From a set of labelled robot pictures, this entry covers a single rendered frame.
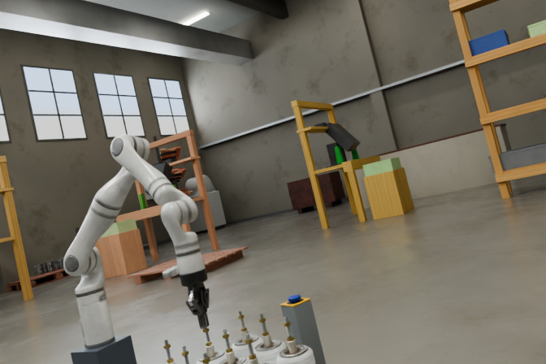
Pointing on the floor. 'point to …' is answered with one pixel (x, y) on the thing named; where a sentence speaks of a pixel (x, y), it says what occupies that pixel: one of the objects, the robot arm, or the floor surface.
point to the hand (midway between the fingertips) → (203, 320)
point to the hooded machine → (210, 205)
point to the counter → (444, 164)
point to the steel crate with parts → (330, 186)
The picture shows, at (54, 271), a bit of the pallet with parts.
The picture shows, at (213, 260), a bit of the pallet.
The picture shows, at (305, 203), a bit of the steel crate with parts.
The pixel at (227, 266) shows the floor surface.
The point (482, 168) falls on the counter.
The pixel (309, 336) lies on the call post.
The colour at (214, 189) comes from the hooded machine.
